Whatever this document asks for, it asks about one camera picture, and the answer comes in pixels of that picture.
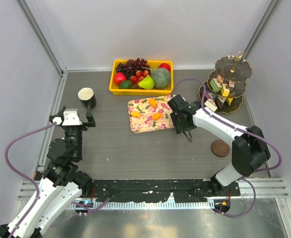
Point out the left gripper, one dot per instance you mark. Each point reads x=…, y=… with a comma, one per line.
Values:
x=91, y=122

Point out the dark red grape bunch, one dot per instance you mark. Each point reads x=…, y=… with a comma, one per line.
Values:
x=130, y=67

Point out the green lime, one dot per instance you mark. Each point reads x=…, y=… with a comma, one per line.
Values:
x=125, y=85

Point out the round wooden coaster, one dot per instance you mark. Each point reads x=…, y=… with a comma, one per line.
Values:
x=220, y=148

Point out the floral serving tray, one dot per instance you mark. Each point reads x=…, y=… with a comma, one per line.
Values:
x=145, y=123

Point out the green white cake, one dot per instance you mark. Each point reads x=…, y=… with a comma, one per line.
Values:
x=215, y=85

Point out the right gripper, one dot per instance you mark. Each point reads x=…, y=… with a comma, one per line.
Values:
x=178, y=127

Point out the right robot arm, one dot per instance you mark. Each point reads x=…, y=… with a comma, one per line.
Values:
x=249, y=151

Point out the red cherries cluster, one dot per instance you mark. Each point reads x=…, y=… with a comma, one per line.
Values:
x=139, y=76

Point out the chocolate cake slice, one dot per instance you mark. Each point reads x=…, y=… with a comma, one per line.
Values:
x=220, y=102

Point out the yellow plastic fruit bin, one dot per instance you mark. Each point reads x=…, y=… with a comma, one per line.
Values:
x=142, y=92

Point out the black paper cup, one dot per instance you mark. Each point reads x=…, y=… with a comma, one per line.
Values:
x=87, y=97

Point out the red apple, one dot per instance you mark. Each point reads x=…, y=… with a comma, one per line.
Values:
x=119, y=77

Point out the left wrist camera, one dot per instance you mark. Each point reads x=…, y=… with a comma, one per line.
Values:
x=71, y=118

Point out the green melon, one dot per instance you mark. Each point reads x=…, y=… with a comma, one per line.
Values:
x=161, y=77

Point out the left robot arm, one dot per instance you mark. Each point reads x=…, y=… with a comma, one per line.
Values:
x=61, y=182

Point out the green pear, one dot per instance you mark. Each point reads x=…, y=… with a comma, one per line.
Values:
x=147, y=83

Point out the orange fish cookie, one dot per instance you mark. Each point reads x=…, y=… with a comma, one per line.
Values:
x=135, y=114
x=157, y=116
x=152, y=102

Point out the metal serving tongs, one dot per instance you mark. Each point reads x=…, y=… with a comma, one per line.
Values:
x=188, y=136

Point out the three-tier black cake stand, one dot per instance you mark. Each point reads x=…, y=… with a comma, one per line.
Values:
x=235, y=70

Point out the yellow layered cake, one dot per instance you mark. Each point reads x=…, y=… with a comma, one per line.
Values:
x=225, y=90

